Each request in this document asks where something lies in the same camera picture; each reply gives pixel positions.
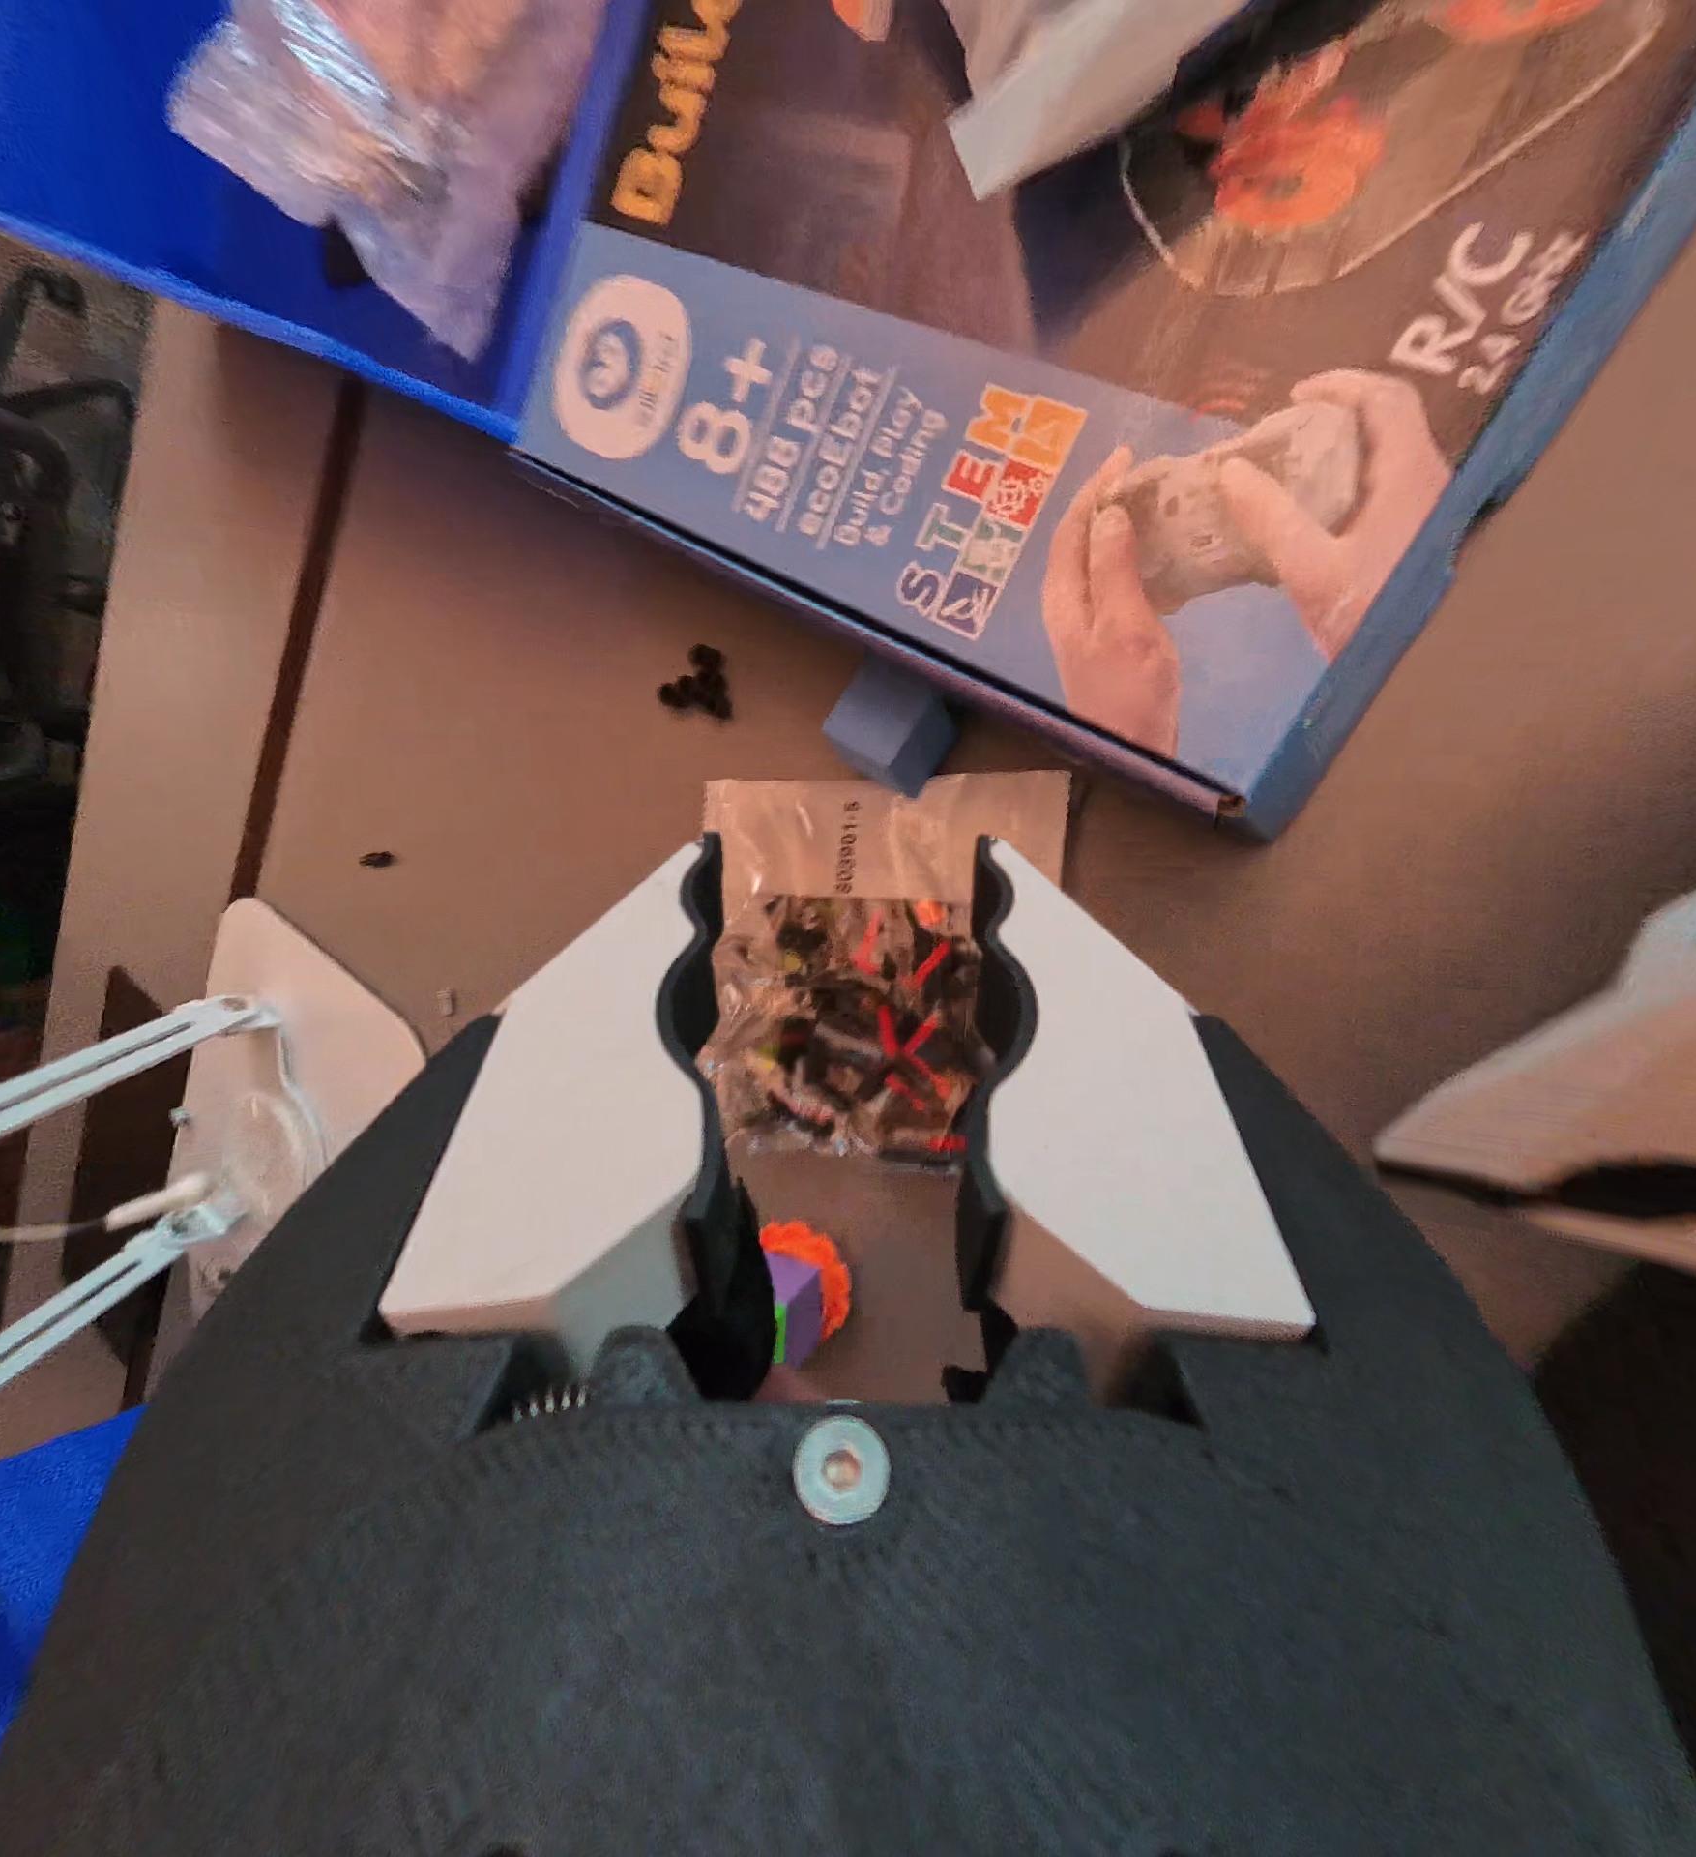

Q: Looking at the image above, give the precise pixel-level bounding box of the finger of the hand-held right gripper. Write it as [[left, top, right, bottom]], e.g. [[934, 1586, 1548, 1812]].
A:
[[1375, 888, 1696, 1198], [1507, 1196, 1696, 1296]]

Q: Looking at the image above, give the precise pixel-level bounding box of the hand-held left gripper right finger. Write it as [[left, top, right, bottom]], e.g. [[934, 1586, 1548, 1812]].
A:
[[953, 833, 1318, 1407]]

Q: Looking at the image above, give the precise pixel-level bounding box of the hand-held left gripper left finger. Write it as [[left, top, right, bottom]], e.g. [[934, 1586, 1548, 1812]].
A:
[[378, 833, 778, 1401]]

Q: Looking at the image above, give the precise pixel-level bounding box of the orange gear wheel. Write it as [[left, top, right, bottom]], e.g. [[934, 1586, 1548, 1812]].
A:
[[759, 1219, 852, 1344]]

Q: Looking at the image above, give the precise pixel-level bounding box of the purple cube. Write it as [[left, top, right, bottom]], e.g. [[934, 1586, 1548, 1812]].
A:
[[766, 1253, 829, 1366]]

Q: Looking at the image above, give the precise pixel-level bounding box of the grey desk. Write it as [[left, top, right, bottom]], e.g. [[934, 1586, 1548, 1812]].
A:
[[6, 190, 1696, 1366]]

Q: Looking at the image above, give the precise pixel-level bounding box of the black perforated panel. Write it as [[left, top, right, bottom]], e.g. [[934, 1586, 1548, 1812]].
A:
[[1530, 1276, 1696, 1857]]

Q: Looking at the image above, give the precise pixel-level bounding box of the white book stand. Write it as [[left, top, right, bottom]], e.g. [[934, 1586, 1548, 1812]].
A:
[[0, 898, 429, 1454]]

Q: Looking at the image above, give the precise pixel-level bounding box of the clear bag of dark parts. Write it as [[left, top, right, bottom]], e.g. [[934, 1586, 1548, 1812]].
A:
[[696, 777, 1074, 1163]]

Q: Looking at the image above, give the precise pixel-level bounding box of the blue cube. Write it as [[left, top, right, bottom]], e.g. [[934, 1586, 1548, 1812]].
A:
[[823, 666, 959, 798]]

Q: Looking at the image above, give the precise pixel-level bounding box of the blue printed toy box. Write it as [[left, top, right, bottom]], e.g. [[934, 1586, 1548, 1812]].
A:
[[507, 0, 1696, 843]]

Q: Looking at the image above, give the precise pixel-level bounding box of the black office chair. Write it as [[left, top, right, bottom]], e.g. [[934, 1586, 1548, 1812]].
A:
[[0, 262, 139, 872]]

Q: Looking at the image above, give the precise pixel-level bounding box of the clear plastic bag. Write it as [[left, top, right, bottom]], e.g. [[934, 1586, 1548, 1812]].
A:
[[166, 0, 605, 365]]

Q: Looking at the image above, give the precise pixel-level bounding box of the white lamp cord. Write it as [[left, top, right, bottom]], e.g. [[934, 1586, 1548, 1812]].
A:
[[0, 1173, 213, 1251]]

